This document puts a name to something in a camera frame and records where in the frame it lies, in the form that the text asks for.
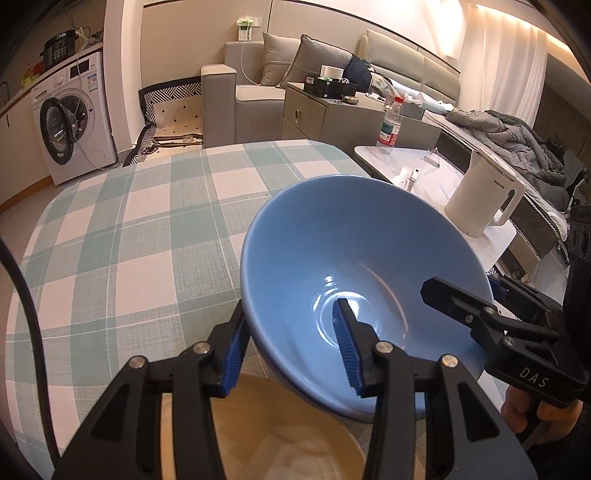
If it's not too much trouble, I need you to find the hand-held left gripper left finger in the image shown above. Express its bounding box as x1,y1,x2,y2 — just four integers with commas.
51,301,253,480

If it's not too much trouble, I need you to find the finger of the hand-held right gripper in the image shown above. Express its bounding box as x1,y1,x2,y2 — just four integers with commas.
489,275,568,335
421,277,561,363

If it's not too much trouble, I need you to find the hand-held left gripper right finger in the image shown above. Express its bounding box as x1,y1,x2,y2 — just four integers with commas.
332,298,539,480

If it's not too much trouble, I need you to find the large cream plate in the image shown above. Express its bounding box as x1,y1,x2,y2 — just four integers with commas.
157,371,370,480

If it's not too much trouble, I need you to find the blue bowl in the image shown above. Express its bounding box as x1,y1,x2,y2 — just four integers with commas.
240,175,497,422

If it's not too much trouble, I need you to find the person's right hand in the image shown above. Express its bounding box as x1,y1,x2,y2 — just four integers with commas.
503,385,583,437

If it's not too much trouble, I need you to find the white electric kettle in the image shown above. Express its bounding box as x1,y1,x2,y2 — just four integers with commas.
444,147,527,238

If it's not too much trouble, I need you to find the grey padded jacket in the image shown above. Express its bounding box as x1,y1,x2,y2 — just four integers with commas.
445,108,571,208

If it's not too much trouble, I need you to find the green checked tablecloth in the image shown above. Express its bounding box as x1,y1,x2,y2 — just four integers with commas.
0,138,509,480

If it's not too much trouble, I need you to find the plastic water bottle red label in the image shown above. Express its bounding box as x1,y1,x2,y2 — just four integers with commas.
376,96,404,155

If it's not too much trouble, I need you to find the grey bedside cabinet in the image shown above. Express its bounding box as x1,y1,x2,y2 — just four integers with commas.
281,82,441,148

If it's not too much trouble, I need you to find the white curtain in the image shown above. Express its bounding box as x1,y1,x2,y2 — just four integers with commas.
457,4,550,130

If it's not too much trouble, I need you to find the bed with padded headboard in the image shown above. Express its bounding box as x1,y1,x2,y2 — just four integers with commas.
355,28,573,259

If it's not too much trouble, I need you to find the black white patterned rug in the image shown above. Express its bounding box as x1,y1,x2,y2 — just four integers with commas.
122,78,204,167

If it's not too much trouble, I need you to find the black storage box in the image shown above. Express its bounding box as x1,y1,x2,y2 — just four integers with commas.
303,76,358,99

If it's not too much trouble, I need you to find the navy clothing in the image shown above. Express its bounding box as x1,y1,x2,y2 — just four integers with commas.
344,55,375,90

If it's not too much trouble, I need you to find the grey sofa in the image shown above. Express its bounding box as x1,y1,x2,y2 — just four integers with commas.
201,34,370,144

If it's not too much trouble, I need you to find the white washing machine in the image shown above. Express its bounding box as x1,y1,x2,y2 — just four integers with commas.
31,51,118,185

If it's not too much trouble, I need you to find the grey throw pillow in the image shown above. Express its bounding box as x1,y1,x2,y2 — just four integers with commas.
277,34,354,90
261,32,303,88

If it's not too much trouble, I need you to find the black electric pressure cooker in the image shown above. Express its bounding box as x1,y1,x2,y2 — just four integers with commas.
41,30,77,70

